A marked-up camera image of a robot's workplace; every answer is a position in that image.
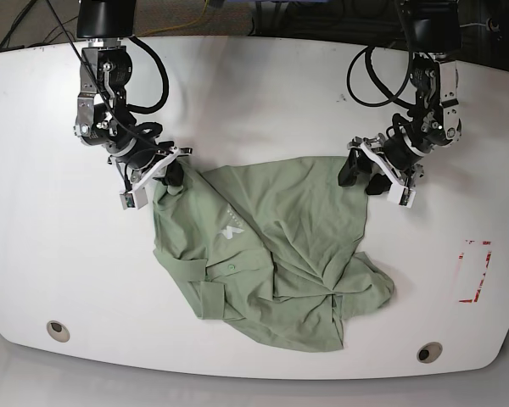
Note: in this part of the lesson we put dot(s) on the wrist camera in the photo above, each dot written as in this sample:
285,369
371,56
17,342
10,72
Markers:
134,199
401,195

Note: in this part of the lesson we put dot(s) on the left table grommet hole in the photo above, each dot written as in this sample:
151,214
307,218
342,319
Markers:
58,332

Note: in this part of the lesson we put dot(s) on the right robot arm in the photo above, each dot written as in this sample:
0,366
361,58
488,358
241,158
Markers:
104,117

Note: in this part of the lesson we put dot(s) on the table grommet hole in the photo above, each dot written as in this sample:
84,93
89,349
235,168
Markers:
58,332
429,352

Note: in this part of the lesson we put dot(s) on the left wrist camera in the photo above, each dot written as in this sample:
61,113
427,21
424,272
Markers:
401,195

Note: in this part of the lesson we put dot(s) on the red tape marking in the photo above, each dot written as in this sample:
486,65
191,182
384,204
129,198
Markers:
473,265

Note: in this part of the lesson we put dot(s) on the right table grommet hole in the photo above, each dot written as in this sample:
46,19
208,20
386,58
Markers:
429,352

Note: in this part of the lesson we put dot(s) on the green t-shirt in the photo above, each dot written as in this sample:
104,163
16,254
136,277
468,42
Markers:
271,249

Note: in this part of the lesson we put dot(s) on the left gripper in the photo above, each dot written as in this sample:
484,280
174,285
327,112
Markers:
387,154

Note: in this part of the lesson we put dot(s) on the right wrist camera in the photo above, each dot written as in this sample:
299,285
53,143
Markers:
134,199

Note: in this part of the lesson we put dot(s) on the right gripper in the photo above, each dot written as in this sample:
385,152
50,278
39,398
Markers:
136,162

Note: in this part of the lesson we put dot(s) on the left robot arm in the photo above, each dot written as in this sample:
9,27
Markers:
428,93

